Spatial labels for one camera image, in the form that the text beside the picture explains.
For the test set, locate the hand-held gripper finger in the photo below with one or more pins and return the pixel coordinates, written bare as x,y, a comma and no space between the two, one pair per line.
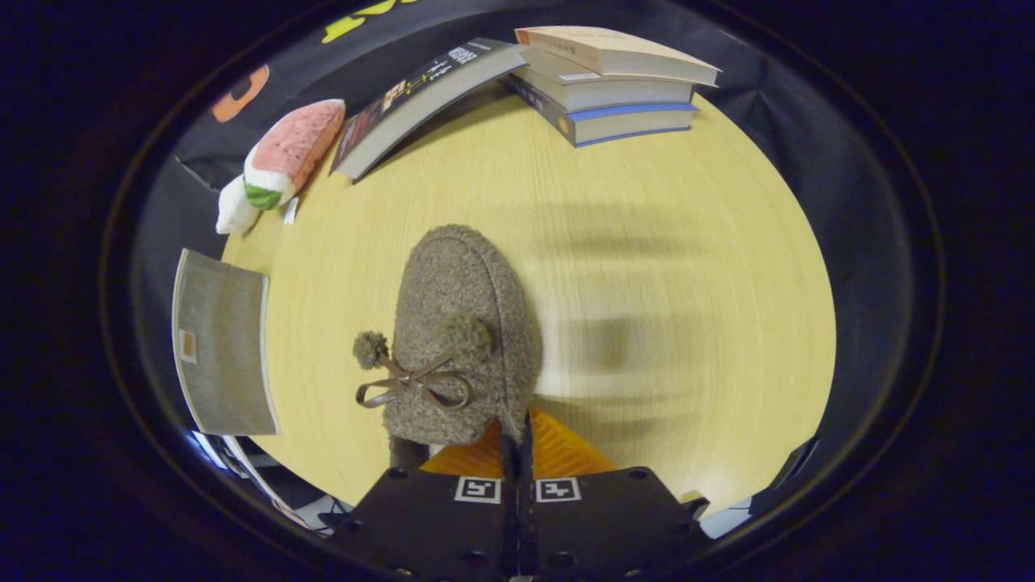
525,525
509,525

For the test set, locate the brown fuzzy shoe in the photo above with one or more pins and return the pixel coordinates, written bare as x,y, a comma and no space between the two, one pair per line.
461,283

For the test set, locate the watermelon slice plush toy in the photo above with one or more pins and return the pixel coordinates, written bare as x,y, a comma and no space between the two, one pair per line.
295,141

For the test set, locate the white plush toy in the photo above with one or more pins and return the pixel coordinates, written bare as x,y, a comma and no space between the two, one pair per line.
234,212

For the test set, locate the black cover book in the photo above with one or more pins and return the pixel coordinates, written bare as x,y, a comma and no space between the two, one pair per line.
420,89

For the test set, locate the black flat object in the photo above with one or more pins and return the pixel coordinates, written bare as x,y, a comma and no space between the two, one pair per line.
796,462

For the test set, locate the white cover book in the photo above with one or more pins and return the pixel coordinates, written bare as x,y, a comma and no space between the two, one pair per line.
623,90

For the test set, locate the blue cover book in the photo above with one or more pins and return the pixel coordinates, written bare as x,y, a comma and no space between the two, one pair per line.
631,121

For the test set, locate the grey fabric storage box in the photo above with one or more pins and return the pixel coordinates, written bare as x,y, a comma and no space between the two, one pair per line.
222,347

